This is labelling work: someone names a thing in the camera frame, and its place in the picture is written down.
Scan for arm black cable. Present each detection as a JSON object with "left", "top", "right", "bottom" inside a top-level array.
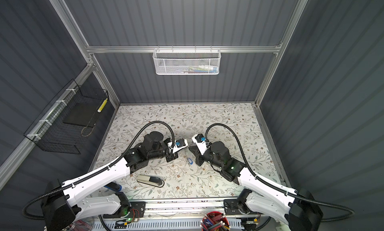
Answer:
[
  {"left": 20, "top": 120, "right": 176, "bottom": 221},
  {"left": 204, "top": 123, "right": 355, "bottom": 223}
]

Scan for grey black stapler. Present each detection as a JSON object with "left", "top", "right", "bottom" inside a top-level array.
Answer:
[{"left": 136, "top": 175, "right": 165, "bottom": 188}]

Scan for black wire basket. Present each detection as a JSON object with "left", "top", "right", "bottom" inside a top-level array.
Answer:
[{"left": 24, "top": 81, "right": 109, "bottom": 154}]

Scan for white wire mesh basket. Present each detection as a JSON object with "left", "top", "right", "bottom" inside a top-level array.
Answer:
[{"left": 153, "top": 50, "right": 222, "bottom": 75}]

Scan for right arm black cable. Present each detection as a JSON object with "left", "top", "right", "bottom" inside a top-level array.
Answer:
[{"left": 204, "top": 123, "right": 355, "bottom": 223}]

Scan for yellow marker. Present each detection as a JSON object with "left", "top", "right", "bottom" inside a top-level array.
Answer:
[{"left": 97, "top": 98, "right": 109, "bottom": 113}]

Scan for red pencil cup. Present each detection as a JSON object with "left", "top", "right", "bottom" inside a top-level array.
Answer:
[{"left": 200, "top": 211, "right": 231, "bottom": 231}]

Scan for black foam pad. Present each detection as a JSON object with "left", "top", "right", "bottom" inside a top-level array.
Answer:
[{"left": 63, "top": 103, "right": 101, "bottom": 128}]

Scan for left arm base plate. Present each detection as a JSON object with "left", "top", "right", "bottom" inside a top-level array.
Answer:
[{"left": 103, "top": 202, "right": 147, "bottom": 220}]

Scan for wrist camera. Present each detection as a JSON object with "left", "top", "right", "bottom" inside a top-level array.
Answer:
[
  {"left": 192, "top": 133, "right": 211, "bottom": 155},
  {"left": 167, "top": 139, "right": 189, "bottom": 154}
]

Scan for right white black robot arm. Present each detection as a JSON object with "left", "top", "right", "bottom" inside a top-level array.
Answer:
[{"left": 189, "top": 141, "right": 323, "bottom": 231}]

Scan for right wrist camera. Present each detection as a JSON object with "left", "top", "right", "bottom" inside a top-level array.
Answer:
[{"left": 192, "top": 133, "right": 211, "bottom": 155}]

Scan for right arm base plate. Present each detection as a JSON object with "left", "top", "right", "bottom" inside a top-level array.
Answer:
[{"left": 223, "top": 199, "right": 258, "bottom": 216}]

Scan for blue key fob with keyring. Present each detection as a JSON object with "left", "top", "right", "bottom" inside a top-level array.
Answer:
[{"left": 187, "top": 155, "right": 194, "bottom": 165}]

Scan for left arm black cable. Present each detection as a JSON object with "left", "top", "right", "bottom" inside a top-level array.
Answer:
[{"left": 20, "top": 120, "right": 176, "bottom": 221}]

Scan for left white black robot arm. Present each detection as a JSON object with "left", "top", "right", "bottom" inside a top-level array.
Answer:
[{"left": 41, "top": 131, "right": 188, "bottom": 231}]

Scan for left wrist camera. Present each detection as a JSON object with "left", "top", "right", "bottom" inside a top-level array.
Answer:
[{"left": 167, "top": 139, "right": 189, "bottom": 154}]

